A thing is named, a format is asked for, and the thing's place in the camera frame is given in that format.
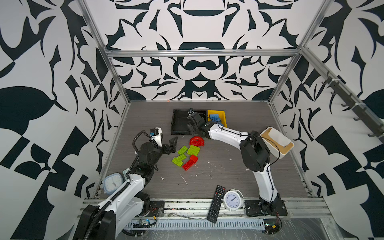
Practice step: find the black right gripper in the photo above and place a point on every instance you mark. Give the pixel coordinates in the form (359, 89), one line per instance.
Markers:
(190, 128)

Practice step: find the blue square clock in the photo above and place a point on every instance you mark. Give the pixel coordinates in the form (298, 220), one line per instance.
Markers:
(112, 182)

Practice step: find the white tissue box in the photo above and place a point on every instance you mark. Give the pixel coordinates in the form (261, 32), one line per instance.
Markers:
(278, 144)

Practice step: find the black left storage bin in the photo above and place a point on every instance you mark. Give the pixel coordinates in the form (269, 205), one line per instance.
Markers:
(179, 124)

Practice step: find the green L-shaped lego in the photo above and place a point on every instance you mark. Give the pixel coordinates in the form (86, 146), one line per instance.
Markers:
(178, 161)

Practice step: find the green square lego plate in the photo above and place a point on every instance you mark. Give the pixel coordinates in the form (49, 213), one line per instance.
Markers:
(193, 150)

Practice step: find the red arch lego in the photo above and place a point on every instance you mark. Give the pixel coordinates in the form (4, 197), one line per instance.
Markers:
(197, 141)

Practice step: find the white cable duct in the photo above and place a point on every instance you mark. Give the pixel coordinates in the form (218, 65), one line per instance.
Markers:
(200, 224)

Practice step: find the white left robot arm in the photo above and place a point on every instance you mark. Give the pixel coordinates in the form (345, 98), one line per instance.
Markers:
(106, 220)

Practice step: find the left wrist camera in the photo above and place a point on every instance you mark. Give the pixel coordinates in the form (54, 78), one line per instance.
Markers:
(156, 135)

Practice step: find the white alarm clock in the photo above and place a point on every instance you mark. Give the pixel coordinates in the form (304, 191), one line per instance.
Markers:
(233, 200)

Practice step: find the green small lego brick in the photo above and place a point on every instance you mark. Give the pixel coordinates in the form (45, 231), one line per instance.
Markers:
(182, 150)

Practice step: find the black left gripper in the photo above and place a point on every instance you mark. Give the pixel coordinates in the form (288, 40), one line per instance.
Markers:
(170, 147)

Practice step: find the black storage bin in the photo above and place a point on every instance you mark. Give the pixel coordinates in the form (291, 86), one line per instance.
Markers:
(179, 124)
(204, 112)

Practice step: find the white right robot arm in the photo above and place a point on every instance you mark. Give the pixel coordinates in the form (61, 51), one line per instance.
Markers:
(256, 157)

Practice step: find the red lego pair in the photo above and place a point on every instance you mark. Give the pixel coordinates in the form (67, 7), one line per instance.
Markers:
(191, 162)

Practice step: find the wall hook rack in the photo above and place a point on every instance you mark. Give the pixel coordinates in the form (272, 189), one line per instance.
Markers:
(352, 102)

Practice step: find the yellow storage bin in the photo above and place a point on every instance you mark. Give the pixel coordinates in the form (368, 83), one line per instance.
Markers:
(222, 115)

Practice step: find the black remote control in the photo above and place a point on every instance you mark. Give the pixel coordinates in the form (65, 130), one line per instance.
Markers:
(216, 204)

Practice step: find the blue lego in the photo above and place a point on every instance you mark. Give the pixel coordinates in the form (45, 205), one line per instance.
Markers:
(216, 118)

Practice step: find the black middle storage bin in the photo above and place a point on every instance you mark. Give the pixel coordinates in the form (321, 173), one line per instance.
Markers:
(204, 112)

